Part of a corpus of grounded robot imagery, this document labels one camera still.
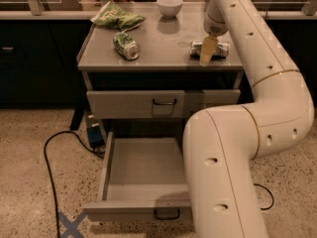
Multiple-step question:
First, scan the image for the white ceramic bowl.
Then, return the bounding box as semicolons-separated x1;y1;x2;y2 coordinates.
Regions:
157;0;183;18

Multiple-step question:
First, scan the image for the blue power box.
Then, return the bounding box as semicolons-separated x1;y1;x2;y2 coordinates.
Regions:
85;111;105;148

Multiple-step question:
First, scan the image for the grey metal drawer cabinet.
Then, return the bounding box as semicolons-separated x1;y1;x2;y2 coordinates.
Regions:
78;3;244;138

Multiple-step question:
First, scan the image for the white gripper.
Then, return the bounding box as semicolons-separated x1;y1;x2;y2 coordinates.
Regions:
200;0;228;65

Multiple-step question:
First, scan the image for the open grey middle drawer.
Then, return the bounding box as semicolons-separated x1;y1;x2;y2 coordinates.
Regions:
83;133;192;221

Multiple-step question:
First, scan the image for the closed grey upper drawer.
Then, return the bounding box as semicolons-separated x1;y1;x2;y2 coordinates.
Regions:
87;89;241;119

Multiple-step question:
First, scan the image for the black cable on left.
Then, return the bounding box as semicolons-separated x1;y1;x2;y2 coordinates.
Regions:
43;130;106;238

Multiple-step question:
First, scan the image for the black cable on right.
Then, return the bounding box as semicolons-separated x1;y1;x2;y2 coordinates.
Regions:
253;182;275;212

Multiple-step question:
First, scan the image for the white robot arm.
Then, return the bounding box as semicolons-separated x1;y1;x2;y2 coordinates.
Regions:
182;0;314;238

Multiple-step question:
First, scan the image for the green soda can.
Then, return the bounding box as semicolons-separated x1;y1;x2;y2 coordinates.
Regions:
113;32;141;60

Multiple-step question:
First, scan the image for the dark counter cabinet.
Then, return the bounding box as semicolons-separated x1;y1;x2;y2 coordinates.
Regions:
0;10;317;109

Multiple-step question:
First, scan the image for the green chip bag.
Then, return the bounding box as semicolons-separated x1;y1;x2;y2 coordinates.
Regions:
90;2;146;32

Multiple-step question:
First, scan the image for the black cable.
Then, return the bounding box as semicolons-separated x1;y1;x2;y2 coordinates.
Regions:
253;182;275;212
43;130;106;238

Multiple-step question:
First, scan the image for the blue tape cross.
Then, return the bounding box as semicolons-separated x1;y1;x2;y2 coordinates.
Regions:
58;212;86;238

